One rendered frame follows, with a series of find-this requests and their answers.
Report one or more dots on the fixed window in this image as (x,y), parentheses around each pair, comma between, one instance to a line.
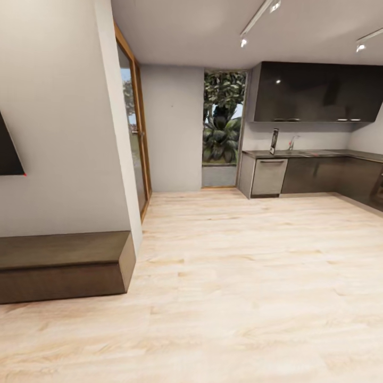
(223,115)

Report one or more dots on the door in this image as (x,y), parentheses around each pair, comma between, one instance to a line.
(134,104)

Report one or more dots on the cabinet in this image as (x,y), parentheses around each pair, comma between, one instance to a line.
(287,91)
(354,93)
(43,267)

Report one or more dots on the dishwasher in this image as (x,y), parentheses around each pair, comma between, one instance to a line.
(268,177)

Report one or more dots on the poster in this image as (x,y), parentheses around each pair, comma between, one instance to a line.
(274,140)

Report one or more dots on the wall mounted tv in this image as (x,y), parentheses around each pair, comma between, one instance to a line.
(10,162)

